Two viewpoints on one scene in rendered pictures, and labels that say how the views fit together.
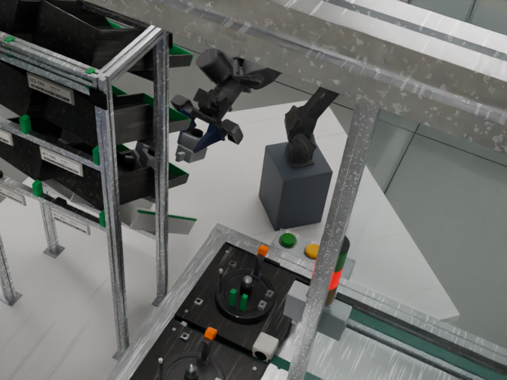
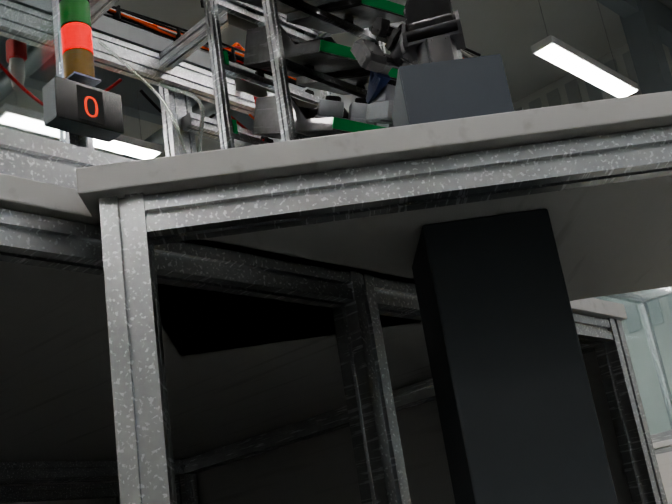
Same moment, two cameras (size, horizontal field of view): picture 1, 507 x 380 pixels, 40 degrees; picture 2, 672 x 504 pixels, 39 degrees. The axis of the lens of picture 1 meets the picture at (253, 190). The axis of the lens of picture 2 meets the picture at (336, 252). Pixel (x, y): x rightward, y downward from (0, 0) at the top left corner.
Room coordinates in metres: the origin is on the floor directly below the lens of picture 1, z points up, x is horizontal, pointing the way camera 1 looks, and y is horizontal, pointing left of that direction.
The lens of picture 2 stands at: (1.61, -1.29, 0.42)
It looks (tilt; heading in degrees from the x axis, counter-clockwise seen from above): 19 degrees up; 111
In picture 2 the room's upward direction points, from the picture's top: 9 degrees counter-clockwise
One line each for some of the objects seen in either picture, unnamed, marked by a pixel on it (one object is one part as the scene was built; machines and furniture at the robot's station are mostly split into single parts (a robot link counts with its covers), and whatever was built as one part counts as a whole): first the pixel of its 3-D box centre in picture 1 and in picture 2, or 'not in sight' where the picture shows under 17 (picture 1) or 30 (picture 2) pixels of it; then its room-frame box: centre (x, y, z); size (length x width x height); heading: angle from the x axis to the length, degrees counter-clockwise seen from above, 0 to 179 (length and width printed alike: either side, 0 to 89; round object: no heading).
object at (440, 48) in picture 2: (299, 149); (439, 67); (1.35, -0.11, 1.09); 0.07 x 0.07 x 0.06; 24
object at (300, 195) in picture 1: (293, 184); (457, 149); (1.35, -0.11, 0.96); 0.14 x 0.14 x 0.20; 24
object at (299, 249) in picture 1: (311, 259); not in sight; (1.12, -0.17, 0.93); 0.21 x 0.07 x 0.06; 69
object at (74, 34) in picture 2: not in sight; (77, 42); (0.78, -0.15, 1.33); 0.05 x 0.05 x 0.05
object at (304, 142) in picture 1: (302, 133); (430, 33); (1.35, -0.10, 1.15); 0.09 x 0.07 x 0.06; 11
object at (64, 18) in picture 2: not in sight; (75, 17); (0.78, -0.15, 1.38); 0.05 x 0.05 x 0.05
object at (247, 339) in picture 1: (244, 299); not in sight; (0.95, -0.01, 0.96); 0.24 x 0.24 x 0.02; 69
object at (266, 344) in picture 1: (265, 347); not in sight; (0.83, -0.07, 0.97); 0.05 x 0.05 x 0.04; 69
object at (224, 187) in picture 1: (271, 216); (468, 240); (1.33, -0.06, 0.84); 0.90 x 0.70 x 0.03; 24
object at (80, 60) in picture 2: not in sight; (78, 68); (0.78, -0.15, 1.28); 0.05 x 0.05 x 0.05
